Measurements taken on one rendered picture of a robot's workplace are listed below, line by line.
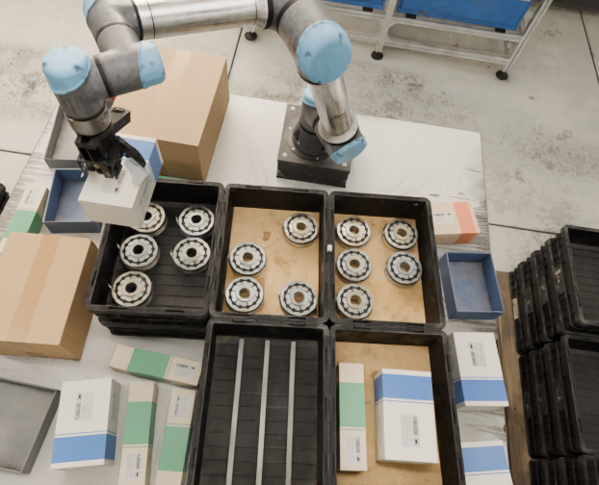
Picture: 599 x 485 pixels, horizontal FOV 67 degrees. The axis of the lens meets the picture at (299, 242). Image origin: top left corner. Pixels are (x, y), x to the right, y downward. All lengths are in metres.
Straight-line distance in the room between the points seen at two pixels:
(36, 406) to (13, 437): 0.08
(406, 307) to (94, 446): 0.87
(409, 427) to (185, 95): 1.18
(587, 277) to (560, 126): 1.45
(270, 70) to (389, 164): 1.48
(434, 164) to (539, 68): 1.96
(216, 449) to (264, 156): 0.99
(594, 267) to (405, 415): 1.21
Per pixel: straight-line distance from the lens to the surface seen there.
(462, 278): 1.58
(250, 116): 1.80
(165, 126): 1.52
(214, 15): 1.05
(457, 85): 3.25
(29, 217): 1.61
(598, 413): 2.05
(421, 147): 1.83
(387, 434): 1.14
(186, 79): 1.66
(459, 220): 1.59
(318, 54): 1.00
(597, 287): 2.10
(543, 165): 3.06
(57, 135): 1.85
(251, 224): 1.37
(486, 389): 1.39
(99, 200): 1.10
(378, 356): 1.26
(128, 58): 0.91
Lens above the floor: 2.02
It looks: 62 degrees down
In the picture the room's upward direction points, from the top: 10 degrees clockwise
